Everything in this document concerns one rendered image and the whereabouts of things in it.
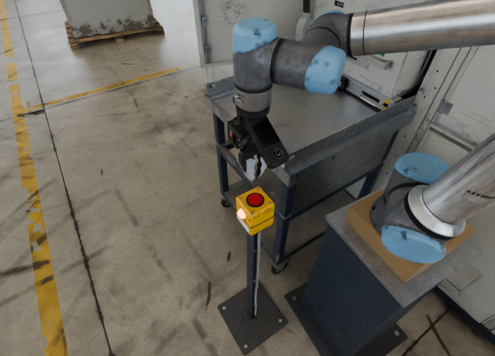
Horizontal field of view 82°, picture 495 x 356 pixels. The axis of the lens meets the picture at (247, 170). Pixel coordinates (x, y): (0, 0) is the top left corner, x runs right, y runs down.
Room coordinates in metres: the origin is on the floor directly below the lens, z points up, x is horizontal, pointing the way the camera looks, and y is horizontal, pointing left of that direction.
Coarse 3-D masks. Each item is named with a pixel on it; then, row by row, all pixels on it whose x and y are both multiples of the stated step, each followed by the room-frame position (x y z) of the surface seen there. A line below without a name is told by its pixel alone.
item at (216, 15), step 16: (192, 0) 1.42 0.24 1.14; (208, 0) 1.45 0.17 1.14; (224, 0) 1.47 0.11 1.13; (240, 0) 1.49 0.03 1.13; (256, 0) 1.51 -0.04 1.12; (272, 0) 1.53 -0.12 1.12; (288, 0) 1.55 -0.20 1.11; (208, 16) 1.45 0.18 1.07; (224, 16) 1.47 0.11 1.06; (240, 16) 1.49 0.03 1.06; (256, 16) 1.51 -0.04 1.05; (272, 16) 1.53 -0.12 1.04; (288, 16) 1.55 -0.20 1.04; (208, 32) 1.44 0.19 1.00; (224, 32) 1.46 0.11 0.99; (288, 32) 1.55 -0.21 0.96; (208, 48) 1.42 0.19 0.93; (224, 48) 1.46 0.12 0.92; (208, 64) 1.41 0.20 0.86; (224, 64) 1.43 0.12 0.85
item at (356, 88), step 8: (352, 80) 1.17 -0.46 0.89; (352, 88) 1.17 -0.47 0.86; (360, 88) 1.13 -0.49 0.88; (368, 88) 1.10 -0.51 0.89; (368, 96) 1.09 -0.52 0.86; (376, 96) 1.06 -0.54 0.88; (384, 96) 1.04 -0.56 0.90; (376, 104) 1.05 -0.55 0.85; (384, 104) 1.03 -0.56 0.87; (392, 104) 1.00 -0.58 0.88
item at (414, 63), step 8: (432, 0) 1.03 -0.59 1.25; (408, 56) 1.02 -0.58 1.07; (416, 56) 1.05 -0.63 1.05; (424, 56) 1.09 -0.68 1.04; (408, 64) 1.03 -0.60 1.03; (416, 64) 1.07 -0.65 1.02; (424, 64) 1.10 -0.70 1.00; (400, 72) 1.02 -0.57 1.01; (408, 72) 1.05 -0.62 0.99; (416, 72) 1.08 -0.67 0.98; (424, 72) 1.12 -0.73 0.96; (400, 80) 1.03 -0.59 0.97; (408, 80) 1.06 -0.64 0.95; (416, 80) 1.10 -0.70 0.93; (400, 88) 1.04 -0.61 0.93; (408, 88) 1.08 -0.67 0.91; (392, 96) 1.02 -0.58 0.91; (400, 96) 1.05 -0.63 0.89
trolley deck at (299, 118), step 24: (288, 96) 1.16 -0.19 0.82; (312, 96) 1.16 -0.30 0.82; (336, 96) 1.16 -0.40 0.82; (288, 120) 0.97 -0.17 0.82; (312, 120) 0.97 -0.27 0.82; (336, 120) 0.97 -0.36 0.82; (408, 120) 1.01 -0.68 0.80; (288, 144) 0.82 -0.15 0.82; (360, 144) 0.85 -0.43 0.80; (312, 168) 0.71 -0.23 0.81
